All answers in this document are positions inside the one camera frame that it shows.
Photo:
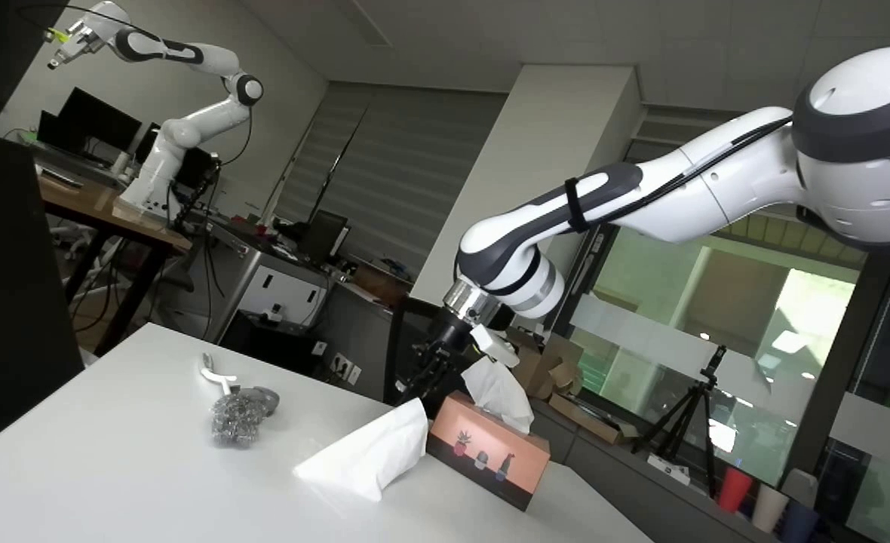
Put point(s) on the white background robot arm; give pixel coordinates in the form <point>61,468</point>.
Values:
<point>188,120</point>

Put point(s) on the white cabinet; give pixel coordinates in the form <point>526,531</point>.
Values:
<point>277,287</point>

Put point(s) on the black flat panel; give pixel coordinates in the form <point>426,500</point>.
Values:
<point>8,251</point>

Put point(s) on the wooden desk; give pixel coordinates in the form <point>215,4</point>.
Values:
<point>111,214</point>

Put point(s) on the orange tissue box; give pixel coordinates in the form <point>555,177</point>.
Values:
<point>493,452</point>

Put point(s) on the black computer monitor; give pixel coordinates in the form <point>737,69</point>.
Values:
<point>92,120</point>

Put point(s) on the black camera tripod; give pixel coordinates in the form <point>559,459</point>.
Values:
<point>686,417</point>

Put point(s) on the red cup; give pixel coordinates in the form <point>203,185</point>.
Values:
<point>733,489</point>

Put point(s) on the brown cardboard boxes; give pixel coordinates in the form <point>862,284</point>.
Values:
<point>553,377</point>

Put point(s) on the small white plastic piece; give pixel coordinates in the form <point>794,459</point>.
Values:
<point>219,374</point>

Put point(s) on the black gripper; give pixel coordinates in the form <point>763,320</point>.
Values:
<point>458,343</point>

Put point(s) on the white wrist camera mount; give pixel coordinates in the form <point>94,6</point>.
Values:
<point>495,349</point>

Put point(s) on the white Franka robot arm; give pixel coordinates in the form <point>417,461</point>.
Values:
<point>725,169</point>

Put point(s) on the dark blue cup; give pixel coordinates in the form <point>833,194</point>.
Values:
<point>796,523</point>

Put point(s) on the beige cup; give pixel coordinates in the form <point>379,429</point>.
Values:
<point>769,507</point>

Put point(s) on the white tissue sheet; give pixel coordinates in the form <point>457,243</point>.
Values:
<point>498,393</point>
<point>369,455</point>

